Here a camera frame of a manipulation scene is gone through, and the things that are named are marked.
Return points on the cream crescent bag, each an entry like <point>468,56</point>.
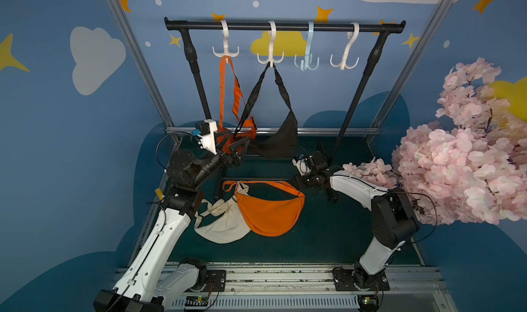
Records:
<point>223,222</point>

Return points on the yellow toy shovel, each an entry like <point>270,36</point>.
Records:
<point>159,194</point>

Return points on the black clothes rack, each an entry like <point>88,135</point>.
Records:
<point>383,31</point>

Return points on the left controller board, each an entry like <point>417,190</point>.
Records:
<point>197,302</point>

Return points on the right controller board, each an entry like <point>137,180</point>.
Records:
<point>368,304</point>

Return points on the orange crescent bag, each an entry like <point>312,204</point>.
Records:
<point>268,218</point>

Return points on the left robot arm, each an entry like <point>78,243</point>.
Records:
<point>140,288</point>

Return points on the white hook far left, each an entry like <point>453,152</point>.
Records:
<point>225,43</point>

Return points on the pink blossom tree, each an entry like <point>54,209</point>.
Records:
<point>473,173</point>

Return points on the aluminium frame rail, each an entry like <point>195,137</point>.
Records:
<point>301,131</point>

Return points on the black sling bag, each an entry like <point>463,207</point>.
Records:
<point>285,140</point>

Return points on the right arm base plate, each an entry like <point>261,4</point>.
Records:
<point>360,283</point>

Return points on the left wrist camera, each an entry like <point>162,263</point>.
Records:
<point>205,132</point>

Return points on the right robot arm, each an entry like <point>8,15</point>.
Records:
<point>393,218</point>

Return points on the white hook far right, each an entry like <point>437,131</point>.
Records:
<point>352,37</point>

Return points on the white hook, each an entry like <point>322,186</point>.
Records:
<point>273,35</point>
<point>225,43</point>
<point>352,37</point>

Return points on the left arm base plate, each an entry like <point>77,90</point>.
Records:
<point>211,280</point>

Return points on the light blue hook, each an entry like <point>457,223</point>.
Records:
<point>306,63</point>

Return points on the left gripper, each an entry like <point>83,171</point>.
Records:
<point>228,155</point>

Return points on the red-orange sling bag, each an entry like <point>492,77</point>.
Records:
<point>238,97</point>

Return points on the controller board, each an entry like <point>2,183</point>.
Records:
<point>368,304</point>
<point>197,302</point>

